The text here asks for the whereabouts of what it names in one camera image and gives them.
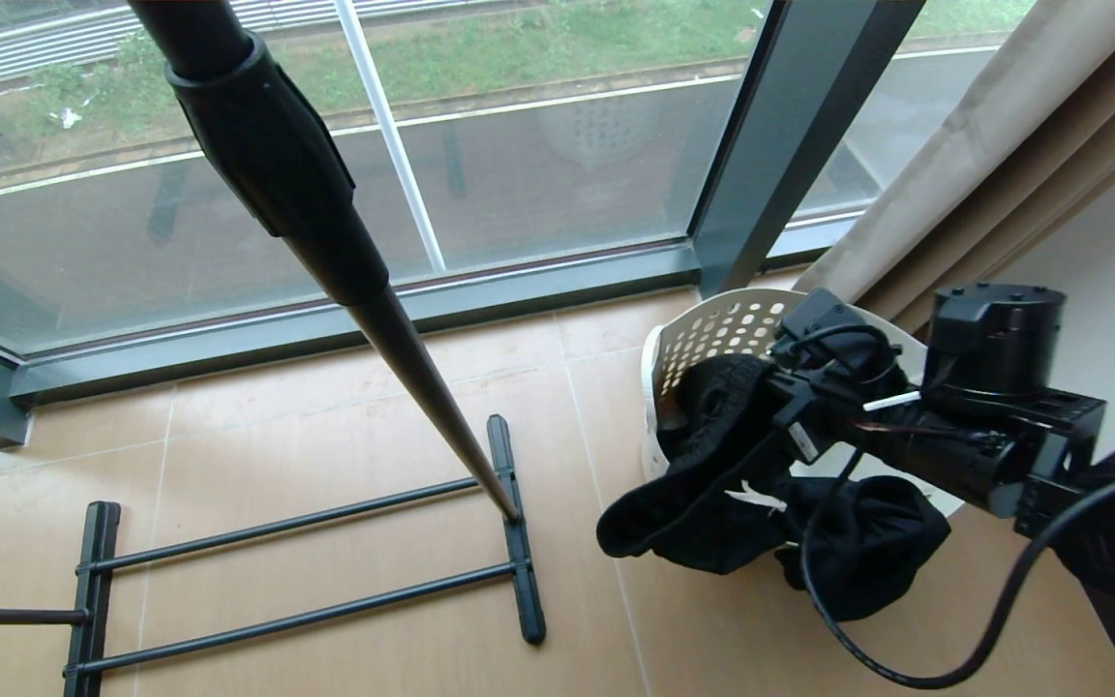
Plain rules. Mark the black shorts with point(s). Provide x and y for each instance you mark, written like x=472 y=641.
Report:
x=703 y=484

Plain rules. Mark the window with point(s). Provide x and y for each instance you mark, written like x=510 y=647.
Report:
x=567 y=155

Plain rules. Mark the black garment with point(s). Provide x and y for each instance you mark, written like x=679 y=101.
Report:
x=877 y=542

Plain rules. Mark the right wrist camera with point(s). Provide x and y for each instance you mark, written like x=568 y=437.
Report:
x=824 y=315

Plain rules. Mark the white laundry basket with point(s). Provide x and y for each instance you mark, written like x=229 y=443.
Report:
x=712 y=334

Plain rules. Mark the beige curtain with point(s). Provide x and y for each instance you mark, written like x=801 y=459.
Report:
x=1003 y=145

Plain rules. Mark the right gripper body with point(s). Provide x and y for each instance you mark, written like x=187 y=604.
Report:
x=925 y=450

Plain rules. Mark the black clothes rack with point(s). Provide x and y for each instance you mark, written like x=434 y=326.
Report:
x=277 y=165

